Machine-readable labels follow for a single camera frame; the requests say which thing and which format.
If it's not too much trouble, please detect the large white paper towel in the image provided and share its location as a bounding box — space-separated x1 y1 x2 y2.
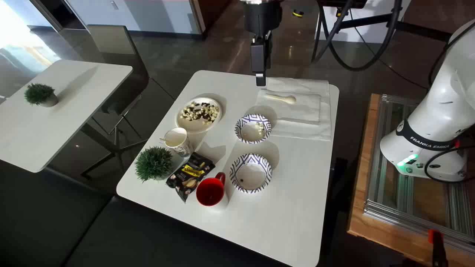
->
253 79 340 141

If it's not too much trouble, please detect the cream plate with food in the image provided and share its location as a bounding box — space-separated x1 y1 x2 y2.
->
177 97 223 132

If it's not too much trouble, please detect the red mug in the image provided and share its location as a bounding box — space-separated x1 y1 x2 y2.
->
196 172 226 208

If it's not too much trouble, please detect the red clamp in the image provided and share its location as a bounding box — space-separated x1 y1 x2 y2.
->
428 230 449 267

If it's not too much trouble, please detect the white cup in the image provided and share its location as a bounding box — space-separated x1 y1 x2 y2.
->
162 128 189 149

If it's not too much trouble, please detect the small green plant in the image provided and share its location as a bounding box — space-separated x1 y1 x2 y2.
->
136 147 173 181

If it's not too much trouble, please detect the green plant on side table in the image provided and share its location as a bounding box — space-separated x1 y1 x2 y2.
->
24 83 58 107

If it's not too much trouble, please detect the blue patterned bowl far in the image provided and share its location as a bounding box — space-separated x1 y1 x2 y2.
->
235 114 272 144

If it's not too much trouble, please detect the black chair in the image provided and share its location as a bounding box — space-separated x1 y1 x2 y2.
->
82 24 150 180

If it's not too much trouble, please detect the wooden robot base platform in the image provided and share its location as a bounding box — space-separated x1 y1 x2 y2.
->
348 94 475 267

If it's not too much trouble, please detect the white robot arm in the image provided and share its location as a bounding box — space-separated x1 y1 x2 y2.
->
241 0 475 184

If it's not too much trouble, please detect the blue patterned bowl near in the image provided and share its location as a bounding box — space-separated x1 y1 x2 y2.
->
231 153 274 193

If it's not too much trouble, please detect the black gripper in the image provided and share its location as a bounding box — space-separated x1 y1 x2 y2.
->
244 0 282 86

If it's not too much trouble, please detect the blue patterned bowl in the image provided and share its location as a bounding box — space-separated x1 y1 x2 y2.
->
231 153 274 193
235 114 272 144

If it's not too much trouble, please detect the small folded paper towel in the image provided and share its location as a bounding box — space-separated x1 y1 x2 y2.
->
257 91 321 123

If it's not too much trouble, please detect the black snack packet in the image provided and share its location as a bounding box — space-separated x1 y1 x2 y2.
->
167 153 216 202

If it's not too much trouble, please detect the white side table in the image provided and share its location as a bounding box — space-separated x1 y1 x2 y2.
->
0 58 136 175

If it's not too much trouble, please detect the cream plastic spoon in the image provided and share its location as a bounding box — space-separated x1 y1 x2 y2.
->
265 94 297 105

